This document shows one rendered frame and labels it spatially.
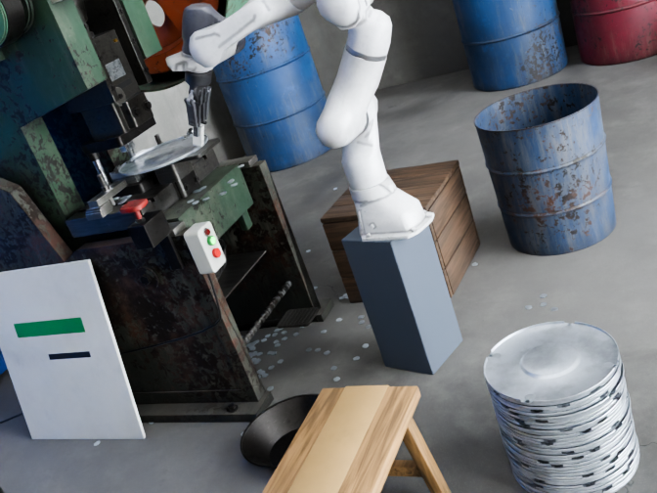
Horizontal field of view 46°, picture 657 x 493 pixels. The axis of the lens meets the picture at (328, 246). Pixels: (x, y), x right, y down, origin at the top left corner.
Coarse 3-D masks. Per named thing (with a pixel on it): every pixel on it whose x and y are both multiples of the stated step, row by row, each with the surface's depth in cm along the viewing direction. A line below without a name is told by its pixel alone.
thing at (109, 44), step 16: (112, 32) 231; (112, 48) 230; (112, 64) 229; (128, 64) 235; (112, 80) 228; (128, 80) 235; (128, 96) 234; (144, 96) 236; (96, 112) 231; (112, 112) 229; (128, 112) 230; (144, 112) 235; (96, 128) 234; (112, 128) 232; (128, 128) 232
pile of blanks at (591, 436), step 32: (608, 384) 159; (512, 416) 165; (544, 416) 160; (576, 416) 159; (608, 416) 161; (512, 448) 173; (544, 448) 165; (576, 448) 162; (608, 448) 164; (544, 480) 169; (576, 480) 165; (608, 480) 166
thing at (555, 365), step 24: (528, 336) 180; (552, 336) 177; (576, 336) 175; (600, 336) 172; (504, 360) 175; (528, 360) 171; (552, 360) 169; (576, 360) 166; (600, 360) 164; (504, 384) 167; (528, 384) 165; (552, 384) 162; (576, 384) 160
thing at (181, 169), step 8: (208, 144) 233; (216, 144) 234; (200, 152) 228; (184, 160) 229; (160, 168) 236; (168, 168) 235; (176, 168) 235; (184, 168) 239; (192, 168) 242; (160, 176) 237; (168, 176) 236; (176, 176) 235; (184, 176) 238; (192, 176) 242; (160, 184) 239; (176, 184) 237; (184, 184) 238; (192, 184) 241; (184, 192) 238
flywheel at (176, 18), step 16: (144, 0) 257; (160, 0) 255; (176, 0) 253; (192, 0) 251; (208, 0) 245; (224, 0) 247; (176, 16) 256; (160, 32) 261; (176, 32) 259; (176, 48) 258; (160, 64) 263
